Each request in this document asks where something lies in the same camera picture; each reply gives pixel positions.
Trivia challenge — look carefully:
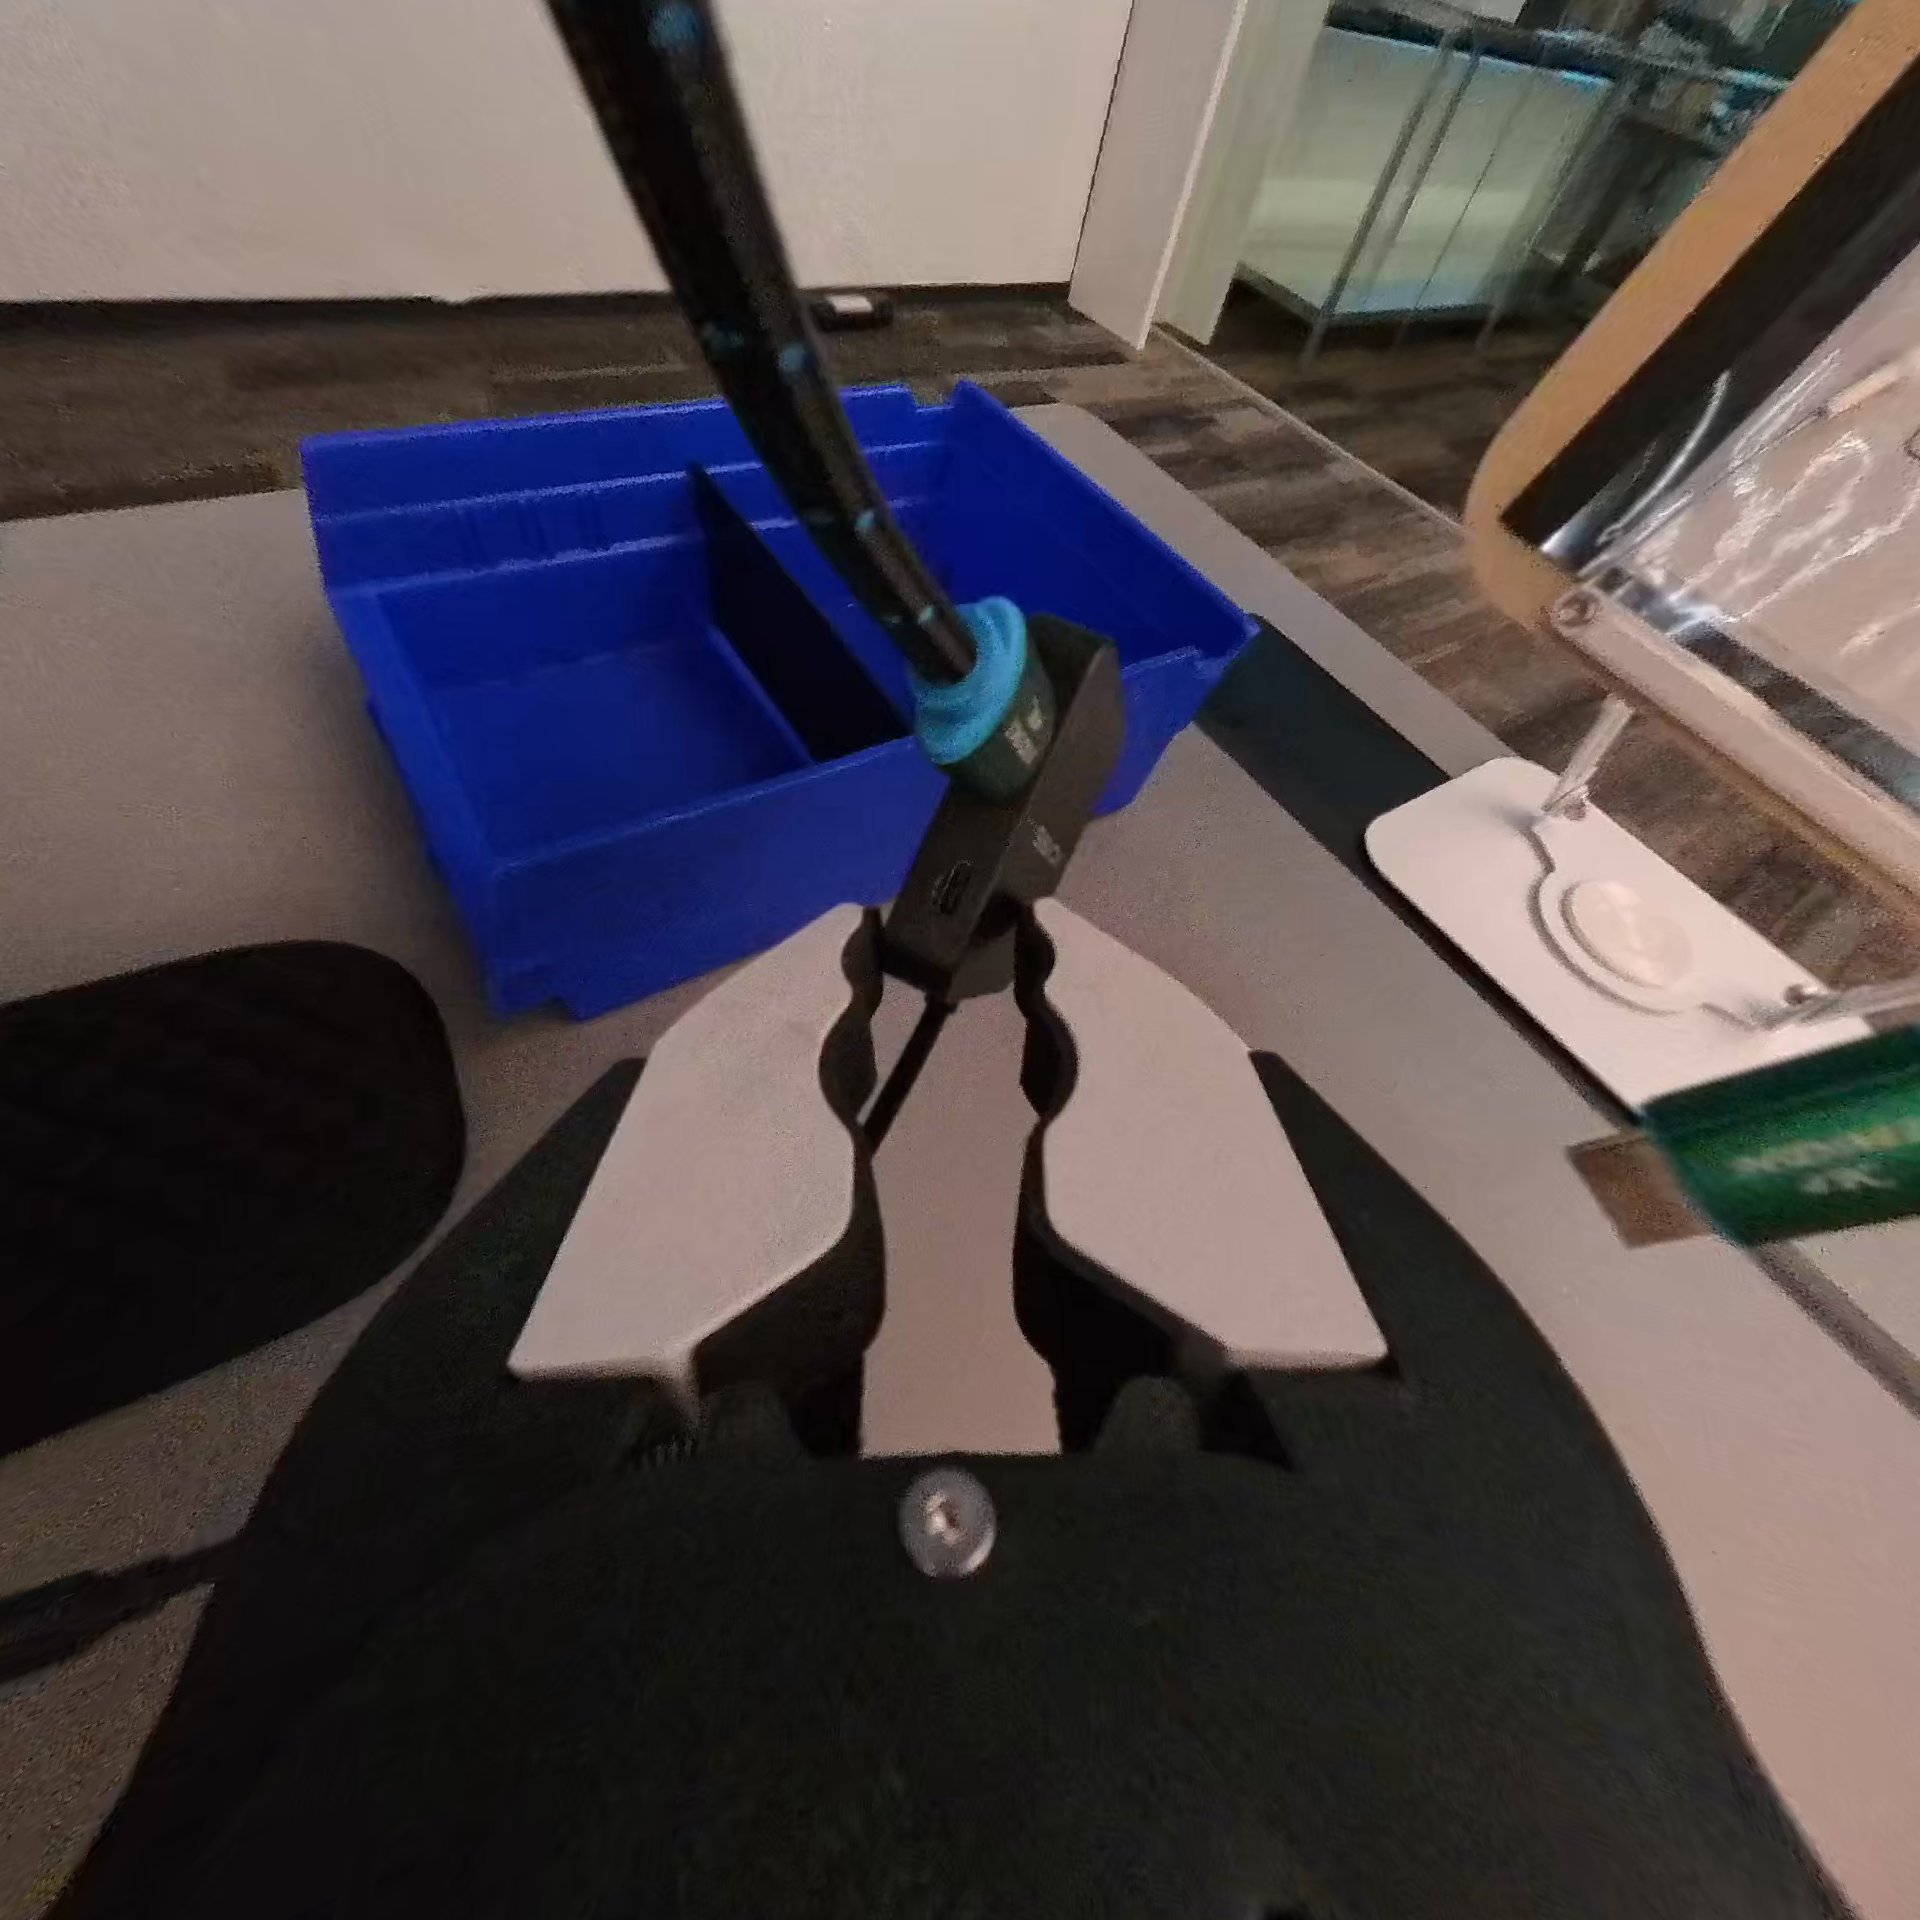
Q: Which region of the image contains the grey hdmi switch hub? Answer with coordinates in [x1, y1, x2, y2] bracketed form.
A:
[878, 617, 1129, 1004]

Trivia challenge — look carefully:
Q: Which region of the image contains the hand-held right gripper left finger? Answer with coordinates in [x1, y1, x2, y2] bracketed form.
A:
[503, 906, 889, 1385]

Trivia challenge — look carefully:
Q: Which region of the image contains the black bin divider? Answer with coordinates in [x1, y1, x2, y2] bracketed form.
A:
[688, 462, 918, 762]

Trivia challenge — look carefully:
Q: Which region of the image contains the instruction sheet sign stand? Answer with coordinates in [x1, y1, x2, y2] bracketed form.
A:
[1362, 226, 1920, 1125]

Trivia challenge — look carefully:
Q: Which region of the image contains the blue plastic storage bin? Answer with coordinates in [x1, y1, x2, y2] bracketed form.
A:
[301, 381, 1263, 1024]

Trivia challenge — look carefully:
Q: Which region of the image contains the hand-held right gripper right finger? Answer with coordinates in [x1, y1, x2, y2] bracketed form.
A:
[1015, 896, 1390, 1379]

